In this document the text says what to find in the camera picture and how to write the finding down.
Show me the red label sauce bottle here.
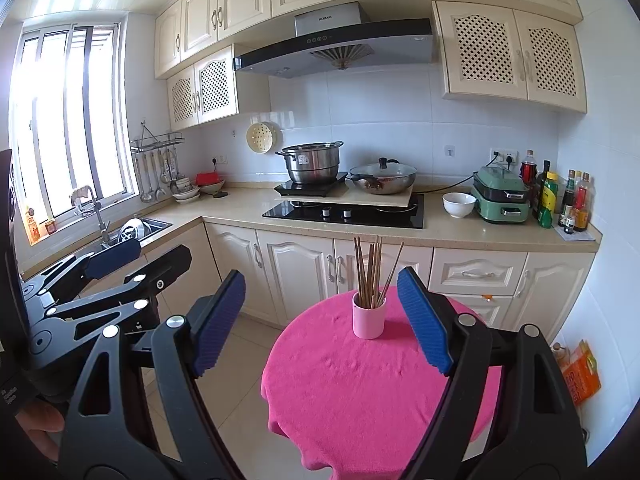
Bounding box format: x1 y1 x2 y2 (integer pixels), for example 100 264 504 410
574 172 594 233

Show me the beige board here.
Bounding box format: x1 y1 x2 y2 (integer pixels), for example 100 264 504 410
274 186 416 208

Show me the black induction cooker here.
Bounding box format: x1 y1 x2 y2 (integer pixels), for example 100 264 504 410
273 172 349 198

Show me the stack of ceramic bowls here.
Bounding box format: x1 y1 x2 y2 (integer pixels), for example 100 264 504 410
172 176 202 204

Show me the black power cable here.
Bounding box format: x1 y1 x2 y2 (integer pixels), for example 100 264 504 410
415 152 503 195

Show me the white bowl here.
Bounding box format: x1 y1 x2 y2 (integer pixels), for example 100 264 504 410
442 192 477 219

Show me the dark glass bottle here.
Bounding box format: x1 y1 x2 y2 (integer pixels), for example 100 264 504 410
531 160 551 220

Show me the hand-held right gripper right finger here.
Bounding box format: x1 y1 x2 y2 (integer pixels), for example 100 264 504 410
396 266 588 480

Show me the wok with glass lid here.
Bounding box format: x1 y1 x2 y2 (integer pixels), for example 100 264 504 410
348 157 418 196

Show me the steel wall rack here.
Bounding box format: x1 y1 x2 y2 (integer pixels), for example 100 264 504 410
130 122 185 153

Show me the wide cream lattice-door cabinet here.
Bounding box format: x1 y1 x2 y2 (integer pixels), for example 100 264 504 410
432 0 588 113

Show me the beige kitchen countertop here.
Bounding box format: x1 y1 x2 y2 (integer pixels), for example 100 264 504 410
15 187 602 281

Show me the small cream lattice-door cabinet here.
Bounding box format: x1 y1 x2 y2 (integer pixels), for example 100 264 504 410
166 44 240 132

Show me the small orange bottle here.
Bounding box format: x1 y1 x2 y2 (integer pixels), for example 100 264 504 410
26 206 42 245

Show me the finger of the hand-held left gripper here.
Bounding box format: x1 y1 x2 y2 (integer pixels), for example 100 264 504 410
20 237 142 306
27 244 193 367

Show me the steel faucet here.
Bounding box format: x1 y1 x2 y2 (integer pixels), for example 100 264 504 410
70 186 112 243

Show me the yellow green bottle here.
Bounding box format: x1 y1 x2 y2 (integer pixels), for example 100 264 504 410
538 171 559 229

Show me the stainless steel pot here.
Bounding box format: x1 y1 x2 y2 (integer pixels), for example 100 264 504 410
275 141 345 186

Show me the orange bag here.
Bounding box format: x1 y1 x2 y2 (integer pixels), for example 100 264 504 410
560 339 602 406

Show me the pink cup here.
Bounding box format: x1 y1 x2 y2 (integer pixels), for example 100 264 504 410
352 290 387 340

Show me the sliding window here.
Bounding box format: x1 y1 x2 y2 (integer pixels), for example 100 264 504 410
10 17 140 246

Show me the bundle of chopsticks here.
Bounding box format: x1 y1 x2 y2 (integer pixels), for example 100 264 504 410
354 236 405 309

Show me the white paper sheet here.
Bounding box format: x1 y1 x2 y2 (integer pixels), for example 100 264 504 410
554 225 597 242

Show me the black glass gas hob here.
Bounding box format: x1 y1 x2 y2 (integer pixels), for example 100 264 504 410
261 192 426 230

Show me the dark sauce bottle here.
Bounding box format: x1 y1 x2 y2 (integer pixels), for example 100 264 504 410
558 170 576 226

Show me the round dish in sink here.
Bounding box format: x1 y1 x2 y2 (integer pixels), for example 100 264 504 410
117 218 151 247

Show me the red drink bottle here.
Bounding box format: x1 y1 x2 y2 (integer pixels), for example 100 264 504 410
519 149 538 186

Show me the steel sink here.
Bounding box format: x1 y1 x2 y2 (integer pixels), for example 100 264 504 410
97 216 173 256

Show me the person's left hand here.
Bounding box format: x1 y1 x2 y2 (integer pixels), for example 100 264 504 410
14 400 66 463

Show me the green electric cooker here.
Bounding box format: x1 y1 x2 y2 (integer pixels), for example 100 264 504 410
471 166 532 224

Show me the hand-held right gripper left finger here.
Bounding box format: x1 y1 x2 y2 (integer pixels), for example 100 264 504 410
57 269 247 480

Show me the pink tablecloth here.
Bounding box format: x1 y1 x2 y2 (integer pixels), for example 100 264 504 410
261 285 503 480

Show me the black range hood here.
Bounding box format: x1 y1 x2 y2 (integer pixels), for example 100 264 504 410
233 1 435 80

